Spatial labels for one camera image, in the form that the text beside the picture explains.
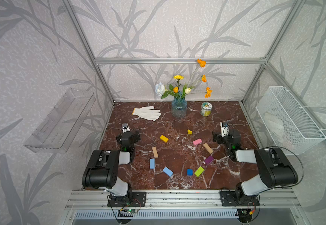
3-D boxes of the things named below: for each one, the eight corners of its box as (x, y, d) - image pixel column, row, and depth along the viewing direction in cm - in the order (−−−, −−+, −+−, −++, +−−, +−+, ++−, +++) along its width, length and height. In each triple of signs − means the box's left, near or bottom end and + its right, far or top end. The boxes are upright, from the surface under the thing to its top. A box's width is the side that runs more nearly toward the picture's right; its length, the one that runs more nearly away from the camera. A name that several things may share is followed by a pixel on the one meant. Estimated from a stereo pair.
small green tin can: (200, 116, 113) (202, 109, 106) (199, 109, 118) (201, 101, 111) (210, 116, 113) (213, 109, 106) (209, 109, 118) (211, 101, 111)
